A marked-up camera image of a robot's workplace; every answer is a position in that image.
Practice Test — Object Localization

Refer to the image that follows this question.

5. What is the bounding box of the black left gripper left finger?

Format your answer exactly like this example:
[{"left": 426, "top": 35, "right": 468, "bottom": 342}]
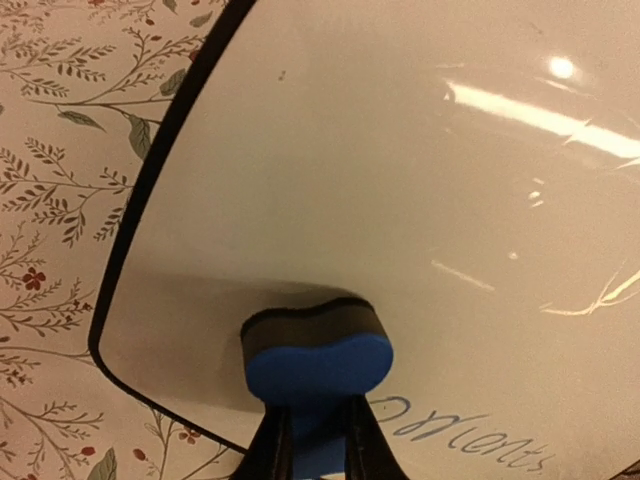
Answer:
[{"left": 229, "top": 406, "right": 290, "bottom": 480}]

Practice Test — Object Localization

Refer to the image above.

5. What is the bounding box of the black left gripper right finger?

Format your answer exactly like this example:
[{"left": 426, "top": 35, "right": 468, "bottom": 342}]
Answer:
[{"left": 344, "top": 395, "right": 408, "bottom": 480}]

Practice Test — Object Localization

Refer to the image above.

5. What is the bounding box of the blue whiteboard eraser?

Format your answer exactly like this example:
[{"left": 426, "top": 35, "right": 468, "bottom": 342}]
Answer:
[{"left": 240, "top": 297, "right": 394, "bottom": 479}]

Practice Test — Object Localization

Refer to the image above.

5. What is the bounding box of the white whiteboard black frame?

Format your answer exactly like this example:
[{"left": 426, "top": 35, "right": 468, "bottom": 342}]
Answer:
[{"left": 88, "top": 1, "right": 639, "bottom": 479}]

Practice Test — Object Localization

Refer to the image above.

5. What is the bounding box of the floral patterned table mat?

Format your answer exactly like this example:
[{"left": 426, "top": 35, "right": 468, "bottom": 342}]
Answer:
[{"left": 1, "top": 1, "right": 238, "bottom": 479}]

